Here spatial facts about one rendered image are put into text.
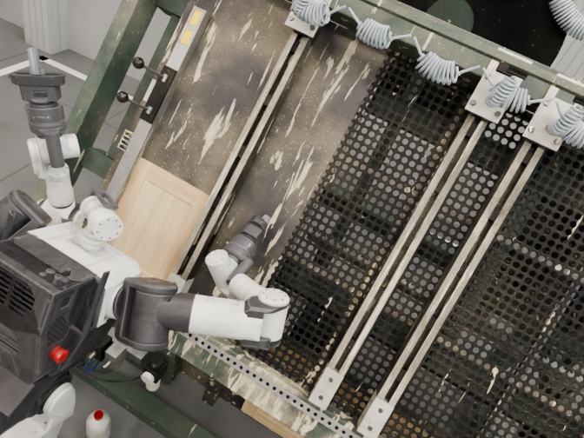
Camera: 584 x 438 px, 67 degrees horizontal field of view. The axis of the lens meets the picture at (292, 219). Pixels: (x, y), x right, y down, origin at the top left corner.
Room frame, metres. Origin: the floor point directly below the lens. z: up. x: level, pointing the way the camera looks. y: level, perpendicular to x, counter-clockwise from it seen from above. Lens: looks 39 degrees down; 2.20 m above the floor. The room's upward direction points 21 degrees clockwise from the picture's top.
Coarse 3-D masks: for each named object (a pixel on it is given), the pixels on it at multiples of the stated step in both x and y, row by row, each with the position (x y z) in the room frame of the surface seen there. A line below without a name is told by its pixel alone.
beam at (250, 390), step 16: (176, 336) 0.84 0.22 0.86; (208, 336) 0.86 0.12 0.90; (176, 352) 0.81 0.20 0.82; (192, 352) 0.82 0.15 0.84; (208, 352) 0.83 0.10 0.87; (240, 352) 0.85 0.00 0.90; (208, 368) 0.79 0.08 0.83; (224, 368) 0.80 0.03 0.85; (256, 368) 0.81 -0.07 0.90; (272, 368) 0.84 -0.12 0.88; (224, 384) 0.77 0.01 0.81; (240, 384) 0.77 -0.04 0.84; (256, 384) 0.78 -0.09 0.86; (288, 384) 0.80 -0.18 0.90; (256, 400) 0.75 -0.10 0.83; (272, 400) 0.76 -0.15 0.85; (304, 400) 0.77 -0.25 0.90; (272, 416) 0.73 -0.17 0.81; (288, 416) 0.73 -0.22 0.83; (304, 416) 0.74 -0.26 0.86; (336, 416) 0.75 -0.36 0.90; (304, 432) 0.71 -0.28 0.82; (320, 432) 0.72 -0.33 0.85
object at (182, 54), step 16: (208, 16) 1.51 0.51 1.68; (176, 48) 1.42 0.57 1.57; (192, 48) 1.44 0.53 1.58; (176, 64) 1.39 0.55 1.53; (176, 80) 1.37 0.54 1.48; (160, 112) 1.30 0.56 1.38; (144, 128) 1.26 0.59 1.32; (128, 144) 1.22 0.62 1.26; (144, 144) 1.23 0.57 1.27; (128, 160) 1.19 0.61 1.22; (128, 176) 1.16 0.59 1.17; (112, 192) 1.12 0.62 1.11
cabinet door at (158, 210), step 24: (144, 168) 1.19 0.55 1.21; (144, 192) 1.15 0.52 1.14; (168, 192) 1.15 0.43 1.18; (192, 192) 1.16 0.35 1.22; (120, 216) 1.09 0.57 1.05; (144, 216) 1.10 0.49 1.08; (168, 216) 1.10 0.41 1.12; (192, 216) 1.11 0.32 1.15; (120, 240) 1.04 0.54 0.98; (144, 240) 1.05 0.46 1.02; (168, 240) 1.06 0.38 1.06; (144, 264) 1.00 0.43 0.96; (168, 264) 1.01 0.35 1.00
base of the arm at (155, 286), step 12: (132, 288) 0.62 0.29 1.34; (144, 288) 0.60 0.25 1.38; (156, 288) 0.61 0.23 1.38; (168, 288) 0.62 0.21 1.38; (132, 300) 0.60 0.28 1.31; (120, 312) 0.58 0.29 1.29; (120, 324) 0.56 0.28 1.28; (120, 336) 0.54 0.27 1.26; (144, 348) 0.52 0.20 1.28; (156, 348) 0.53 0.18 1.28
